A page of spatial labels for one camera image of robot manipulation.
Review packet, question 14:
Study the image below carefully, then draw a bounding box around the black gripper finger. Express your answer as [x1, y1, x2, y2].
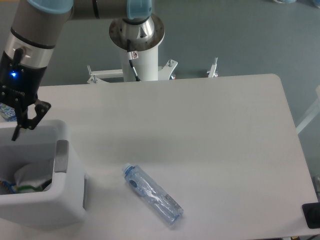
[11, 99, 52, 142]

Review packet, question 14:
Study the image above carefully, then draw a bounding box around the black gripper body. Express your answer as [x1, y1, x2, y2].
[0, 52, 47, 108]

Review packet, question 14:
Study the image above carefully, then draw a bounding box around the white paper wrapper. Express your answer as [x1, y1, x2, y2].
[14, 159, 54, 194]

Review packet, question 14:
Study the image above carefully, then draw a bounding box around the clear crushed plastic bottle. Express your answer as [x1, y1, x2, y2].
[122, 163, 184, 226]

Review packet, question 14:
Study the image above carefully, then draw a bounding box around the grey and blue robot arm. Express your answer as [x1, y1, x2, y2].
[0, 0, 153, 141]

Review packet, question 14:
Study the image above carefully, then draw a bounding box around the white trash can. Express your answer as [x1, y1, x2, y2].
[0, 120, 88, 227]

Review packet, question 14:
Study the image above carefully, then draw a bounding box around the blue labelled water bottle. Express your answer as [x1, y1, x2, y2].
[0, 103, 17, 122]

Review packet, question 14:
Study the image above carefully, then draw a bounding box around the colourful snack wrapper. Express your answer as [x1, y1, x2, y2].
[0, 178, 18, 194]

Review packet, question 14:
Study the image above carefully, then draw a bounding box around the black device at table edge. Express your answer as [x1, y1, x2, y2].
[302, 202, 320, 229]

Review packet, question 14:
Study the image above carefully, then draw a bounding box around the black cable on pedestal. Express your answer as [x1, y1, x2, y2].
[126, 39, 141, 82]

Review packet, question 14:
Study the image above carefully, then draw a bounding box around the white frame at right edge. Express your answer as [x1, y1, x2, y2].
[296, 85, 320, 135]

